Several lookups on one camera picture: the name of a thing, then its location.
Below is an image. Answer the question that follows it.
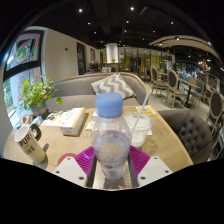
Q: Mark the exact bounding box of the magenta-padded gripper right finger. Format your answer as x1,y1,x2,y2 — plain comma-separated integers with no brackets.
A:
127,145,174,188

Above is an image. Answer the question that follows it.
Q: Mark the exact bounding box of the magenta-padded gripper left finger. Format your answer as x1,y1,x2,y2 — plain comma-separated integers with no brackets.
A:
52,145,98,188

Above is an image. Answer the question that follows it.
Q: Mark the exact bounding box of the clear blue-capped water bottle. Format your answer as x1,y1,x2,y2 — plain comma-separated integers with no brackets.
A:
90,92,133,181

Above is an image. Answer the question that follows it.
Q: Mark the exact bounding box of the white paper napkin pack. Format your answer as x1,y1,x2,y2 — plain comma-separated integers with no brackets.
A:
85,111,99,132

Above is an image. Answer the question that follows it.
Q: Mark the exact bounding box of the white printed wooden box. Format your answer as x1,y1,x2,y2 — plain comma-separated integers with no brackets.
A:
39,107,86,137

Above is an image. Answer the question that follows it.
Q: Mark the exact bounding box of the white printed ceramic mug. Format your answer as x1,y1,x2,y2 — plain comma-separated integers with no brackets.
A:
13,123,47,164

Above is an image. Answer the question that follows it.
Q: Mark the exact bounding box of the dark grey tufted chair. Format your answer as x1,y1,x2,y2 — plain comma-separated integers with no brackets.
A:
156,109,209,165

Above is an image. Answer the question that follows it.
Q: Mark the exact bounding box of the yellow table card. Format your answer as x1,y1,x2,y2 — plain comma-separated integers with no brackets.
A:
135,105,157,117

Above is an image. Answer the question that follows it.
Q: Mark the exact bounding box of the grey curved sofa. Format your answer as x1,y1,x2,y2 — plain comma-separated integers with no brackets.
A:
44,71,149,113

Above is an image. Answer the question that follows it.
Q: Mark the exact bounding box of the green potted plant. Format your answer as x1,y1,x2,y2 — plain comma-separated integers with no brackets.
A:
16,75,64,117

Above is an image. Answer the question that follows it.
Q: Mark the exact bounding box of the group of wooden dining chairs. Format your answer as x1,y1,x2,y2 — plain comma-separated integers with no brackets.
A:
148,65,224,134

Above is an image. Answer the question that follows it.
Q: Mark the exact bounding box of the grey white zigzag cushion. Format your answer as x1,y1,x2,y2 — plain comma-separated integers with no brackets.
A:
90,73,137,100

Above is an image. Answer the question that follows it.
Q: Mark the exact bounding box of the person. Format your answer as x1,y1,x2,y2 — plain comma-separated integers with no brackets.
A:
84,59,102,75

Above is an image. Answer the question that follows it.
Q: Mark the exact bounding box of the group of ceiling spotlights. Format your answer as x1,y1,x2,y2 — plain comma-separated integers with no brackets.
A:
76,4,214,46

